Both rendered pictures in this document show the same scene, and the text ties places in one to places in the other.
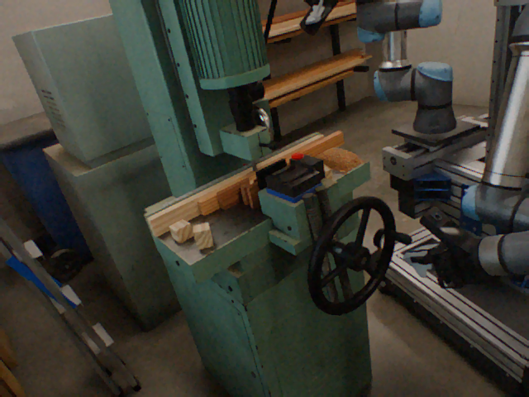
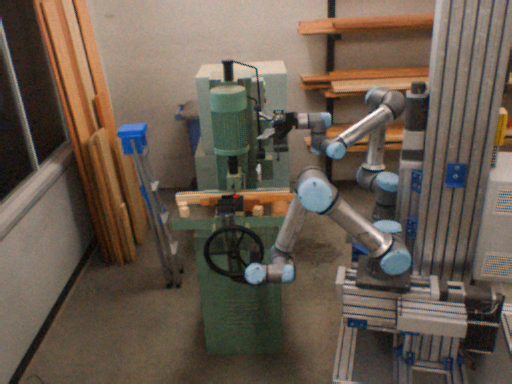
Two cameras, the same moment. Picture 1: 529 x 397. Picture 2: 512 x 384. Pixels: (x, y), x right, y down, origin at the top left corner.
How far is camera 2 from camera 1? 1.74 m
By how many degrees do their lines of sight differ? 32
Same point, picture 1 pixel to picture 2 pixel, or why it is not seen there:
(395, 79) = (364, 176)
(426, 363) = (318, 366)
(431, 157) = not seen: hidden behind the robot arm
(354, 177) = (276, 220)
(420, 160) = not seen: hidden behind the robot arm
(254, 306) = (200, 255)
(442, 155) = not seen: hidden behind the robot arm
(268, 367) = (202, 290)
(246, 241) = (201, 222)
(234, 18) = (223, 128)
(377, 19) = (314, 143)
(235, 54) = (222, 141)
